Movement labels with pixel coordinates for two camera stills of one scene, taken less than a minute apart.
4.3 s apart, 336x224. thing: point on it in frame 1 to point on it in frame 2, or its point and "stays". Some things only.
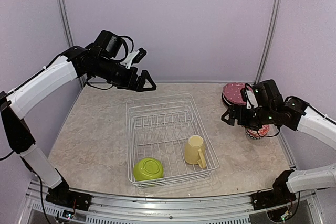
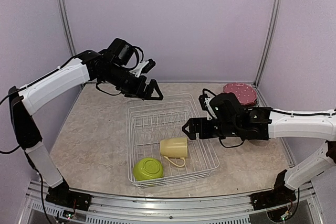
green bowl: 148,168 stays
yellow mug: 195,151 to 176,148
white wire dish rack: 166,141 stays
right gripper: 242,120 to 192,123
